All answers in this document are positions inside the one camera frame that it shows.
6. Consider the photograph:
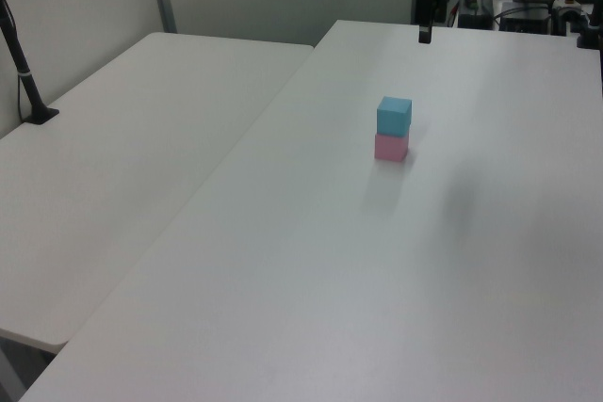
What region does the black camera stand pole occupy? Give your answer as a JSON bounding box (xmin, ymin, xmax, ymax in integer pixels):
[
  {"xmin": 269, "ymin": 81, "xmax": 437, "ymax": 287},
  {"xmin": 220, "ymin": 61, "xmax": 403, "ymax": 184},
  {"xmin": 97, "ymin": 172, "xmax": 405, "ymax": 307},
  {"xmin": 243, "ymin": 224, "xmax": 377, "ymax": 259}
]
[{"xmin": 0, "ymin": 0, "xmax": 60, "ymax": 126}]

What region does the blue cube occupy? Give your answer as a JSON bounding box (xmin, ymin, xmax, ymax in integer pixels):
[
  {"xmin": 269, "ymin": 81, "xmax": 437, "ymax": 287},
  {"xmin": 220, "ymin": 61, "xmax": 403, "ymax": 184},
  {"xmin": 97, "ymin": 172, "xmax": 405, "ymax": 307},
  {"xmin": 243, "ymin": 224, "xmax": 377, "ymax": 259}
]
[{"xmin": 376, "ymin": 95, "xmax": 414, "ymax": 137}]

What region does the pink cube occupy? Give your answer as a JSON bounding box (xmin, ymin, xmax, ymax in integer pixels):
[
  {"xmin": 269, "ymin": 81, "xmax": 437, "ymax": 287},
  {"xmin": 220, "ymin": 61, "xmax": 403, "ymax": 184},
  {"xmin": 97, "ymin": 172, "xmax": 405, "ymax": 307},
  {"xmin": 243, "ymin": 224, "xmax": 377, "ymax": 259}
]
[{"xmin": 373, "ymin": 132, "xmax": 410, "ymax": 162}]

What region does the black equipment box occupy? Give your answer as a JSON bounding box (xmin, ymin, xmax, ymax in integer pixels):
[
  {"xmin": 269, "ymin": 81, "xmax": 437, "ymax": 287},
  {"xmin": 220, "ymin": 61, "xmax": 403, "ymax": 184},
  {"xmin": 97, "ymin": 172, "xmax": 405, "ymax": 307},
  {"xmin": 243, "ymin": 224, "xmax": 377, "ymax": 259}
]
[{"xmin": 498, "ymin": 0, "xmax": 567, "ymax": 37}]

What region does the grey table leg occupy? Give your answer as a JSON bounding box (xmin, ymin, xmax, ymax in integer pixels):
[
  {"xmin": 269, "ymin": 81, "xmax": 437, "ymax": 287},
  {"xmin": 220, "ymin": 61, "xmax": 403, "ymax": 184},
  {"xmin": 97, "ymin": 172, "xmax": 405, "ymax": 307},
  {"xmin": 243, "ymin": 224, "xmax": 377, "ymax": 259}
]
[{"xmin": 0, "ymin": 345, "xmax": 27, "ymax": 402}]

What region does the black clamp stand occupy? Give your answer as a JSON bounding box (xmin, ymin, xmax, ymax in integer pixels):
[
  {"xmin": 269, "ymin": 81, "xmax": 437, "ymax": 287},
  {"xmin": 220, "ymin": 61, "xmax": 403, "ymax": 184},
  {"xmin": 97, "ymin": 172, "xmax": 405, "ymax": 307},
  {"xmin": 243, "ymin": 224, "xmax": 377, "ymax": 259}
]
[{"xmin": 575, "ymin": 0, "xmax": 603, "ymax": 51}]

